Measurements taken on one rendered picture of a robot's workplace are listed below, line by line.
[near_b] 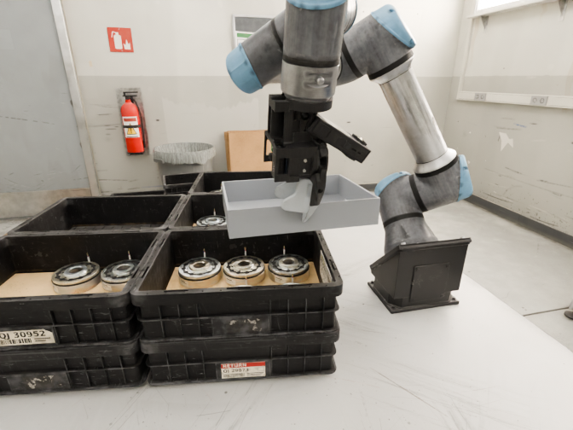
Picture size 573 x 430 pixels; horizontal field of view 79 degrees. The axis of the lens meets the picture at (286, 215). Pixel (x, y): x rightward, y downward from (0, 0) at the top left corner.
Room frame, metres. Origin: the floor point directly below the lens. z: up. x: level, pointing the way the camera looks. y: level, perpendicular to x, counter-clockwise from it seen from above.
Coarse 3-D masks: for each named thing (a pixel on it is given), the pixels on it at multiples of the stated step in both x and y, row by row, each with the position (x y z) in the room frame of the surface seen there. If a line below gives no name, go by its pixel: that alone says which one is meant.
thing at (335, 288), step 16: (160, 240) 0.76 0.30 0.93; (320, 240) 0.76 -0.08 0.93; (144, 272) 0.62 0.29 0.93; (336, 272) 0.61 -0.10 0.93; (192, 288) 0.55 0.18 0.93; (208, 288) 0.55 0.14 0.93; (224, 288) 0.55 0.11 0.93; (240, 288) 0.55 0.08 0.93; (256, 288) 0.56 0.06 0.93; (272, 288) 0.55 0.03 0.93; (288, 288) 0.56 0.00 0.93; (304, 288) 0.56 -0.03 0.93; (320, 288) 0.56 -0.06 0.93; (336, 288) 0.56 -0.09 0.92; (144, 304) 0.53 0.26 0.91; (160, 304) 0.54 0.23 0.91; (176, 304) 0.54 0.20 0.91
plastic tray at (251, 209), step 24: (240, 192) 0.73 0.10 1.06; (264, 192) 0.74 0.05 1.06; (336, 192) 0.78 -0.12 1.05; (360, 192) 0.66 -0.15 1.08; (240, 216) 0.54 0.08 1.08; (264, 216) 0.54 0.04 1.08; (288, 216) 0.55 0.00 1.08; (312, 216) 0.56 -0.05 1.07; (336, 216) 0.57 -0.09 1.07; (360, 216) 0.58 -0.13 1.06
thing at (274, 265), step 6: (276, 258) 0.80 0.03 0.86; (300, 258) 0.80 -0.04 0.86; (270, 264) 0.76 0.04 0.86; (276, 264) 0.76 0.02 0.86; (300, 264) 0.76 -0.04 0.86; (306, 264) 0.76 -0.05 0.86; (276, 270) 0.74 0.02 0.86; (282, 270) 0.74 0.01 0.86; (288, 270) 0.74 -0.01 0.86; (294, 270) 0.74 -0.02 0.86; (300, 270) 0.74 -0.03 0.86
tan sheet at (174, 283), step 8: (264, 264) 0.82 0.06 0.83; (312, 264) 0.82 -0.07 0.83; (176, 272) 0.78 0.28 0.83; (312, 272) 0.78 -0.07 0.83; (176, 280) 0.74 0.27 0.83; (264, 280) 0.74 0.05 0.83; (312, 280) 0.74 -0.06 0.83; (168, 288) 0.71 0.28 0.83; (176, 288) 0.71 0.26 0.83; (184, 288) 0.71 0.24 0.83
